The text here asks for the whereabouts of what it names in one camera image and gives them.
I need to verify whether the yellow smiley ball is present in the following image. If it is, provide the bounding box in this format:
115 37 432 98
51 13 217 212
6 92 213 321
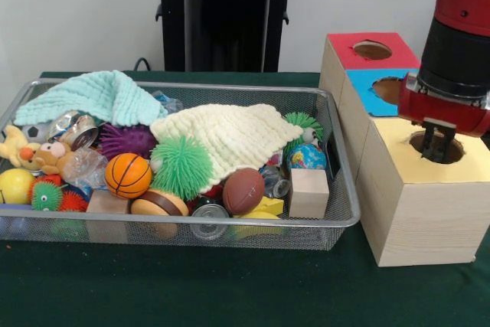
0 168 36 204

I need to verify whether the brown toy football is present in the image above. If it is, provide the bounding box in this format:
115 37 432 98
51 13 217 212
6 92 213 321
221 168 266 216

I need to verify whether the mint waffle cloth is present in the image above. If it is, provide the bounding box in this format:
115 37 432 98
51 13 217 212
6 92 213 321
14 70 169 128

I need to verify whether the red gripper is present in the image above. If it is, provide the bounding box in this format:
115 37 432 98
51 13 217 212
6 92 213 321
397 83 490 164

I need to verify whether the dark green table cloth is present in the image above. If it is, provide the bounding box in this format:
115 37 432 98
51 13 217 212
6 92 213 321
0 70 490 327

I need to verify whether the orange toy basketball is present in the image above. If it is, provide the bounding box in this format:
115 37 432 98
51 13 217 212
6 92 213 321
104 152 153 199

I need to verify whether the globe print ball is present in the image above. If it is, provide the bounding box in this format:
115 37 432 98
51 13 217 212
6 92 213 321
286 144 328 171

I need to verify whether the toy burger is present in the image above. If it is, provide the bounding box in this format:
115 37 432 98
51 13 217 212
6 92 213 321
129 188 190 217

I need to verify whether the clear mesh bin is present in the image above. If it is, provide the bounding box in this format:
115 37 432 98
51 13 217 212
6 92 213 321
0 77 361 252

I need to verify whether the plain wooden cube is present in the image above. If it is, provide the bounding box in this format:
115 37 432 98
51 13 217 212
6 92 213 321
287 168 331 219

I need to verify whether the green spiky rubber ball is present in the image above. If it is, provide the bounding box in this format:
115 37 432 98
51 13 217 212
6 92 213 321
149 135 214 202

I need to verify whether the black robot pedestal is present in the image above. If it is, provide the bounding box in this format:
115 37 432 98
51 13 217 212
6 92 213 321
147 0 309 73

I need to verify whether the wooden box with three holes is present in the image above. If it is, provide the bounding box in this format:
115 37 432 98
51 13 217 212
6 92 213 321
317 31 490 267

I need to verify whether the cream waffle cloth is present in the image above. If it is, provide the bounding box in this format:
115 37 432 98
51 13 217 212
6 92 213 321
149 103 305 190

